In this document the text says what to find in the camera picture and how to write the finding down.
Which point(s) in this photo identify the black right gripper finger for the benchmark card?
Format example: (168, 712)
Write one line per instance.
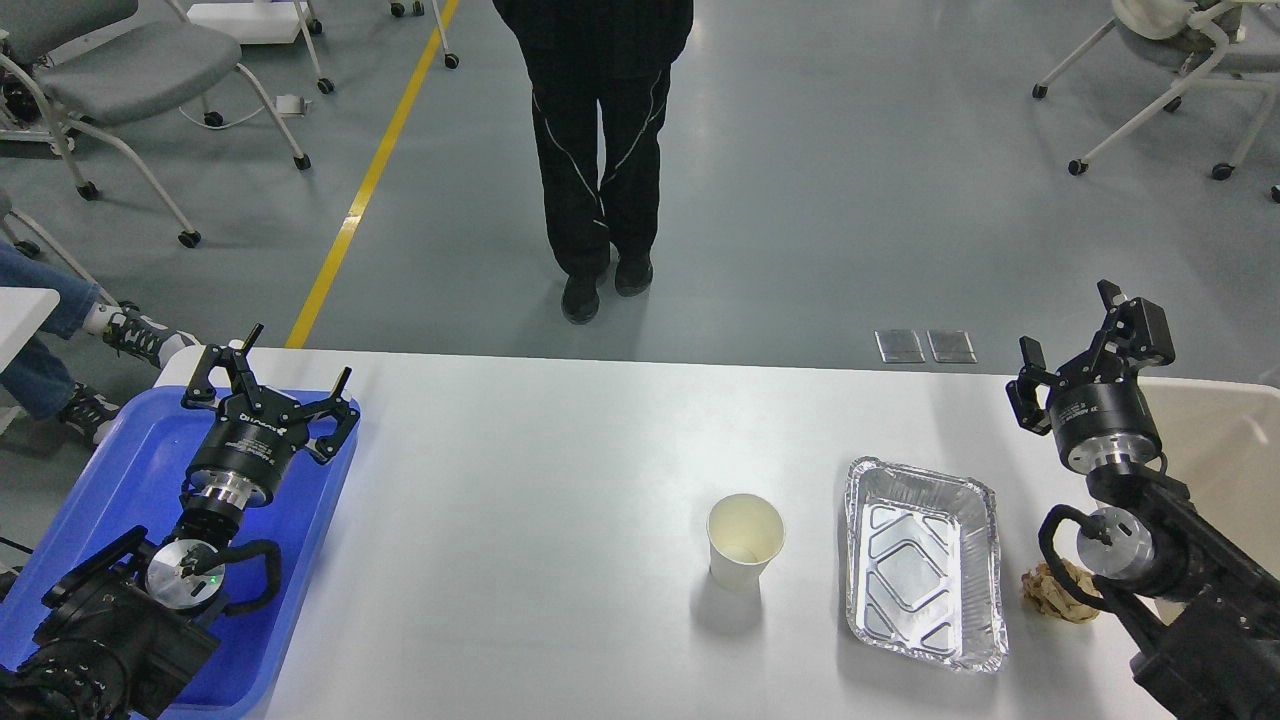
(1023, 390)
(1134, 335)

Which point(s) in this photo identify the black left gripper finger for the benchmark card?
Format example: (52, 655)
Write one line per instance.
(334, 406)
(234, 362)

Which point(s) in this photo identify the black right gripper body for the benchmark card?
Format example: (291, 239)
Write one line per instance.
(1096, 420)

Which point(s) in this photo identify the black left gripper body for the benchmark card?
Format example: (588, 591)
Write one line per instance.
(244, 457)

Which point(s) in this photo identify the white paper cup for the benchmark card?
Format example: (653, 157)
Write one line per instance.
(745, 533)

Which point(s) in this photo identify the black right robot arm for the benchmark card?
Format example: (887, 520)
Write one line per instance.
(1202, 613)

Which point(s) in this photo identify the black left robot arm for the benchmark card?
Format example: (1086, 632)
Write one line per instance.
(170, 582)

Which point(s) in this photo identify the right metal floor plate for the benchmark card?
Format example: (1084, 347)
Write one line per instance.
(952, 347)

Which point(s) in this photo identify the metal floor plate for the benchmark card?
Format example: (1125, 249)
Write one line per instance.
(899, 346)
(952, 347)

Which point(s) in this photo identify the blue plastic tray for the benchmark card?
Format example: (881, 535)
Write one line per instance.
(133, 480)

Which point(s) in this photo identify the beige plastic bin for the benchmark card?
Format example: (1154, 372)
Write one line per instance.
(1222, 440)

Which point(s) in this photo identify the left metal floor plate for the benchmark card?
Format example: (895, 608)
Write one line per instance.
(899, 346)

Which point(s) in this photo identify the crumpled brown paper ball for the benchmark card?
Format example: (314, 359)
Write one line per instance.
(1050, 598)

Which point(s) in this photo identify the aluminium foil tray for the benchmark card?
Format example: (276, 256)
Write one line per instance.
(923, 566)

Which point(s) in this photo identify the white side table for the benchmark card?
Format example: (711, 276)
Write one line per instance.
(23, 310)

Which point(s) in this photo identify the white chair on right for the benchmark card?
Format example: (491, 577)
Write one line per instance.
(1214, 45)

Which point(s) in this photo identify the white power adapter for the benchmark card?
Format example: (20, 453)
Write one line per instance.
(292, 105)

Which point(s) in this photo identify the grey chair on left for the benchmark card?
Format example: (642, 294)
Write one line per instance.
(149, 69)

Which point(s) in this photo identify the white rolling cart base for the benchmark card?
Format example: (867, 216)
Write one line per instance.
(267, 23)

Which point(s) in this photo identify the person in black clothes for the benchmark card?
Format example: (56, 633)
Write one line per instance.
(599, 73)

